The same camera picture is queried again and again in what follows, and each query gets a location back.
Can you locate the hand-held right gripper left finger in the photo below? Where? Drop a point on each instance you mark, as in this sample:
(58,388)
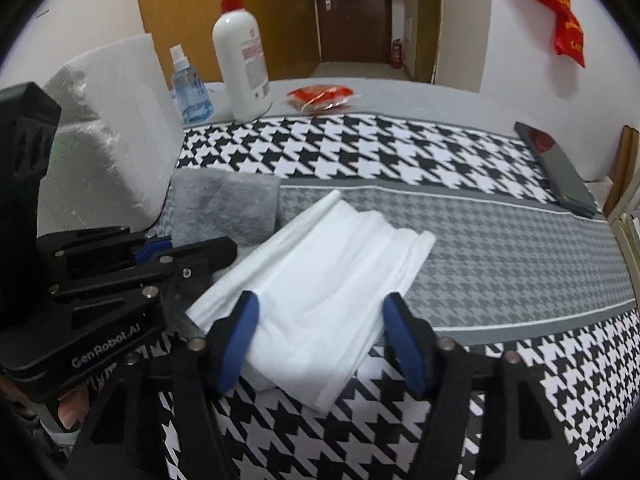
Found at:
(240,342)

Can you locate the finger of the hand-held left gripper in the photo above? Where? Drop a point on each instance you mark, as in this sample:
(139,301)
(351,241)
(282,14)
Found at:
(100,245)
(200,255)

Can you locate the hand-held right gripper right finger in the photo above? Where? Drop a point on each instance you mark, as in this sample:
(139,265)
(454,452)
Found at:
(406,347)

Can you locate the grey fluffy towel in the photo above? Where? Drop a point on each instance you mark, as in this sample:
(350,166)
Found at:
(225,205)

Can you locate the white cloth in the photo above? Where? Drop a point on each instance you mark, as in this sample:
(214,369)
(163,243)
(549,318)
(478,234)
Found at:
(320,280)

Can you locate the white foam box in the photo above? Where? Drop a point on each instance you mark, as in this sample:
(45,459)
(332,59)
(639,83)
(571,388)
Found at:
(115,125)

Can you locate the person's left hand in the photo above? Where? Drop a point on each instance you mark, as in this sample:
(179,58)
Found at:
(70,410)

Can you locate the houndstooth printed blanket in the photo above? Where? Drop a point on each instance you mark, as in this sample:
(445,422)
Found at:
(450,240)

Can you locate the clear blue spray bottle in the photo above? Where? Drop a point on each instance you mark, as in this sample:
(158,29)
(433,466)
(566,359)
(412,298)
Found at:
(190,92)

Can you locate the red snack packet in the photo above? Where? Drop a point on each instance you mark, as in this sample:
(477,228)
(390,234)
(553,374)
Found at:
(320,96)

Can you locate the white pump bottle red top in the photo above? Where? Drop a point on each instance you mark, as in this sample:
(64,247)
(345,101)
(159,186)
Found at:
(242,55)

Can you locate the black smartphone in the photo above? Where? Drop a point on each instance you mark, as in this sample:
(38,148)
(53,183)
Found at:
(560,170)

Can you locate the wooden wardrobe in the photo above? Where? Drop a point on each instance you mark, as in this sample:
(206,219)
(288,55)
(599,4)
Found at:
(170,5)

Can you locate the dark brown entry door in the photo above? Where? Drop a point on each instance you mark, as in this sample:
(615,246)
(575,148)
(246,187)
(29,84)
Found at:
(355,25)

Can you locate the red fire extinguisher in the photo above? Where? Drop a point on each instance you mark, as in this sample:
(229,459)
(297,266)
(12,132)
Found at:
(396,55)

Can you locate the red hanging bags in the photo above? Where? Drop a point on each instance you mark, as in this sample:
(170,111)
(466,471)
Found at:
(555,0)

